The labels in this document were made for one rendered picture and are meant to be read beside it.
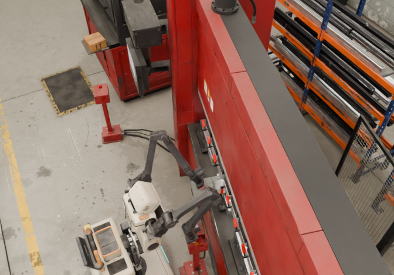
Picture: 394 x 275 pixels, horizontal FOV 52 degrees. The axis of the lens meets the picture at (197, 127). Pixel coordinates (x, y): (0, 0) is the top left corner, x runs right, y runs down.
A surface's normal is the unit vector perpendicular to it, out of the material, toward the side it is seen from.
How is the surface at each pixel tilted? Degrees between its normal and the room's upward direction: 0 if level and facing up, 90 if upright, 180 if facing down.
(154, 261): 0
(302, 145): 0
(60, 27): 0
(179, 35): 90
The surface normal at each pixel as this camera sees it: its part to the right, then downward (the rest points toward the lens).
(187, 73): 0.22, 0.72
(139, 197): -0.66, -0.21
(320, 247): 0.00, -0.68
